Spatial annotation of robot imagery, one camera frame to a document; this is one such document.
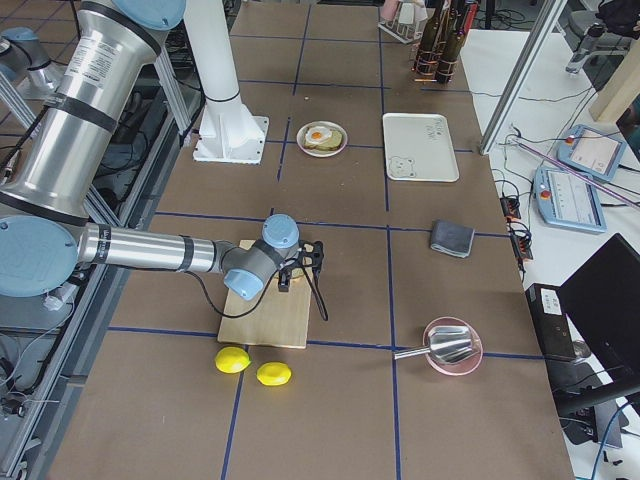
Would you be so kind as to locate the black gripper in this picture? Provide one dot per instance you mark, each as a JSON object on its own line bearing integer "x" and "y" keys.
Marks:
{"x": 285, "y": 278}

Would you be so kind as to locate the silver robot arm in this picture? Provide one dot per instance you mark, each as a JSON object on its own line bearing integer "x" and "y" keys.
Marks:
{"x": 66, "y": 205}
{"x": 27, "y": 65}

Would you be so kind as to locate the cream bear tray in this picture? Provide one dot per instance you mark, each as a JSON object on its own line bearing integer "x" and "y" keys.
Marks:
{"x": 418, "y": 147}

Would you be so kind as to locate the wooden cutting board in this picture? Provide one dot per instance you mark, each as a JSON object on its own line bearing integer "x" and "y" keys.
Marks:
{"x": 280, "y": 320}

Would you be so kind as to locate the yellow lemon right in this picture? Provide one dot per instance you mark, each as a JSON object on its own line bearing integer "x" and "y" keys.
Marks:
{"x": 274, "y": 374}

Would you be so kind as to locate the yellow lemon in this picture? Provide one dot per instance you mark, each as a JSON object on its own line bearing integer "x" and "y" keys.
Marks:
{"x": 274, "y": 374}
{"x": 231, "y": 360}

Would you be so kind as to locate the yellow lemon left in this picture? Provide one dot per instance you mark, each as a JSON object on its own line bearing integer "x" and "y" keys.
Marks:
{"x": 231, "y": 360}

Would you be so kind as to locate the white round plate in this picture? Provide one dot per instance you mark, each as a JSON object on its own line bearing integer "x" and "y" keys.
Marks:
{"x": 318, "y": 153}

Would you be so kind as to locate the fried egg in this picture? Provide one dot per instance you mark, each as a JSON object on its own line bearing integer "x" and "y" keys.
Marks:
{"x": 318, "y": 134}

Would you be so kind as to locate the metal scoop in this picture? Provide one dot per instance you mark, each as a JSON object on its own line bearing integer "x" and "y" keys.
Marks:
{"x": 445, "y": 344}

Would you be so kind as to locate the grey folded cloth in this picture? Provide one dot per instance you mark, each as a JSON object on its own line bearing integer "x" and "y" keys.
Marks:
{"x": 451, "y": 238}

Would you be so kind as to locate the pink bowl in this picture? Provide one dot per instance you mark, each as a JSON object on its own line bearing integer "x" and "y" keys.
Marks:
{"x": 465, "y": 367}

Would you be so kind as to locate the black desktop box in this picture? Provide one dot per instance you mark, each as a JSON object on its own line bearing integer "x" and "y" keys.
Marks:
{"x": 550, "y": 322}

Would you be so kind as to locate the dark wine bottle far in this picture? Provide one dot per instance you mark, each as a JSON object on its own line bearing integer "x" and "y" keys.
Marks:
{"x": 436, "y": 26}

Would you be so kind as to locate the dark wine bottle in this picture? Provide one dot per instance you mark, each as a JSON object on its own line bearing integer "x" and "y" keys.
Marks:
{"x": 436, "y": 26}
{"x": 463, "y": 15}

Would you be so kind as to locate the dark wine bottle near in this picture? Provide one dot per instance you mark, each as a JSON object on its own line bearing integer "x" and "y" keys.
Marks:
{"x": 463, "y": 15}

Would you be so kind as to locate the blue teach pendant near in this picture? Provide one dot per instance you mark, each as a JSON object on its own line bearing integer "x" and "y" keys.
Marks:
{"x": 565, "y": 201}

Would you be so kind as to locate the blue teach pendant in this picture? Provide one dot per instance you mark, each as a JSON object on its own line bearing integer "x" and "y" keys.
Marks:
{"x": 565, "y": 201}
{"x": 591, "y": 151}

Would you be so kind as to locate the black computer monitor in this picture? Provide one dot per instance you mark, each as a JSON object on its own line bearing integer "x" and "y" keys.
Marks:
{"x": 601, "y": 299}

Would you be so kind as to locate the blue teach pendant far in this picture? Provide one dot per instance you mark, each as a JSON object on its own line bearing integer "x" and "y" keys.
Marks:
{"x": 591, "y": 151}

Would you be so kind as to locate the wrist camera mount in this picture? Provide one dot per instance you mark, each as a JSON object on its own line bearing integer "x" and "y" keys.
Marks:
{"x": 311, "y": 255}

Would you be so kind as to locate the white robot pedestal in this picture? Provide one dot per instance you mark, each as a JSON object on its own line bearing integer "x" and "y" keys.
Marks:
{"x": 228, "y": 132}

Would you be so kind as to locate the copper wire bottle rack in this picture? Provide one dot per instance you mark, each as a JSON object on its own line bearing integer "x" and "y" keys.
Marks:
{"x": 431, "y": 66}

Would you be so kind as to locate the white wire cup rack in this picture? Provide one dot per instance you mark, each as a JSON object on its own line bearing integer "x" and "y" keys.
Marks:
{"x": 404, "y": 20}

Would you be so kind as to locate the aluminium frame post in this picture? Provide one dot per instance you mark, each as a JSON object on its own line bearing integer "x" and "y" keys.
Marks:
{"x": 543, "y": 26}

